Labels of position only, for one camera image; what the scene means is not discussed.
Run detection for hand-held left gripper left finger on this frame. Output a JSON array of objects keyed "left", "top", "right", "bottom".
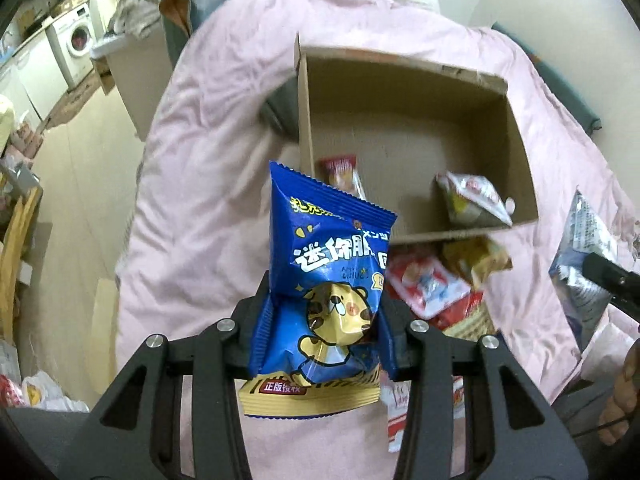
[{"left": 57, "top": 270, "right": 274, "bottom": 480}]

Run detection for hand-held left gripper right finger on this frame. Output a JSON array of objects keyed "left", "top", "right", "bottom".
[{"left": 375, "top": 290, "right": 591, "bottom": 480}]

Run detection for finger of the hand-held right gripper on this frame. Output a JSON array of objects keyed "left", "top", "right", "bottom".
[{"left": 582, "top": 252, "right": 640, "bottom": 322}]

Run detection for silver snack packet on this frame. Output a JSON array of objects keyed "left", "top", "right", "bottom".
[{"left": 548, "top": 189, "right": 632, "bottom": 356}]

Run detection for white red cat packet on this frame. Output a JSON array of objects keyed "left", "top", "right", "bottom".
[{"left": 387, "top": 252, "right": 473, "bottom": 321}]

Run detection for blue cartoon snack packet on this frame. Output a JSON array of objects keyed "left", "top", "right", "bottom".
[{"left": 237, "top": 161, "right": 398, "bottom": 418}]

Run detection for yellow snack packet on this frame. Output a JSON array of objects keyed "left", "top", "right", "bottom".
[{"left": 441, "top": 236, "right": 513, "bottom": 291}]

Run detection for white red cartoon packet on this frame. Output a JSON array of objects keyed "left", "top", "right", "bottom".
[{"left": 434, "top": 171, "right": 515, "bottom": 228}]

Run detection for small red white packet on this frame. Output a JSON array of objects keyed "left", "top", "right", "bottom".
[{"left": 317, "top": 155, "right": 368, "bottom": 201}]

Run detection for brown cardboard box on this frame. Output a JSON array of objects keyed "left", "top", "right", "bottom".
[{"left": 292, "top": 32, "right": 540, "bottom": 246}]

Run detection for person's right hand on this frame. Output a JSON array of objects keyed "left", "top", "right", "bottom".
[{"left": 597, "top": 340, "right": 640, "bottom": 446}]

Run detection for white red printed packet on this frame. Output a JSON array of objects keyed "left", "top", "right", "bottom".
[{"left": 379, "top": 379, "right": 468, "bottom": 453}]

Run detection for teal padded bed edge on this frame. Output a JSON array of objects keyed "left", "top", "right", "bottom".
[{"left": 492, "top": 22, "right": 602, "bottom": 134}]

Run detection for pink blanket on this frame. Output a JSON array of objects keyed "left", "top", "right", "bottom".
[{"left": 115, "top": 0, "right": 640, "bottom": 480}]

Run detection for white plastic bag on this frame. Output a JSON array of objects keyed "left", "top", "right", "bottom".
[{"left": 20, "top": 370, "right": 91, "bottom": 413}]

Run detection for wooden chair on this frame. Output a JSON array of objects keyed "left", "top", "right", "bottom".
[{"left": 0, "top": 165, "right": 43, "bottom": 341}]

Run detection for white side table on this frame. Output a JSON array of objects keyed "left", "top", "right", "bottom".
[{"left": 90, "top": 35, "right": 173, "bottom": 142}]

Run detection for brown floor mat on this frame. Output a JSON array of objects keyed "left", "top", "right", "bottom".
[{"left": 47, "top": 77, "right": 113, "bottom": 129}]

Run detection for pale yellow cloth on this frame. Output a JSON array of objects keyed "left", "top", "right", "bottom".
[{"left": 0, "top": 95, "right": 16, "bottom": 156}]

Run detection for white washing machine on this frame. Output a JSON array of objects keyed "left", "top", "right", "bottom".
[{"left": 52, "top": 2, "right": 98, "bottom": 88}]

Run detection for white kitchen cabinets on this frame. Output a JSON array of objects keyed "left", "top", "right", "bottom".
[{"left": 0, "top": 35, "right": 68, "bottom": 126}]

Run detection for pale patterned clothes pile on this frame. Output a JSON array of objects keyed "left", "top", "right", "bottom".
[{"left": 107, "top": 0, "right": 176, "bottom": 38}]

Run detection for black thin cable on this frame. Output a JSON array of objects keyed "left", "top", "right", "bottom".
[{"left": 572, "top": 415, "right": 628, "bottom": 438}]

